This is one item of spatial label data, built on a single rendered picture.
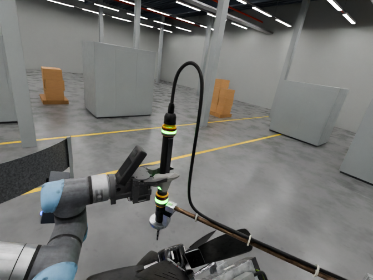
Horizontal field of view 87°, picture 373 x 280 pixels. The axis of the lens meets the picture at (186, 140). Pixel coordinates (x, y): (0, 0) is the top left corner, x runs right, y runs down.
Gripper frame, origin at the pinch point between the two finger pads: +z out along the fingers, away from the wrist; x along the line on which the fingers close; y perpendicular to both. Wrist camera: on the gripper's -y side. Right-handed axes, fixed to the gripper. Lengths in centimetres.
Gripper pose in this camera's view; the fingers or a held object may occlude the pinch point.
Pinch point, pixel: (172, 170)
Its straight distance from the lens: 65.9
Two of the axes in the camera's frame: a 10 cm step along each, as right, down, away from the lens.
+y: -1.3, 9.3, 3.5
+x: 4.8, 3.7, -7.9
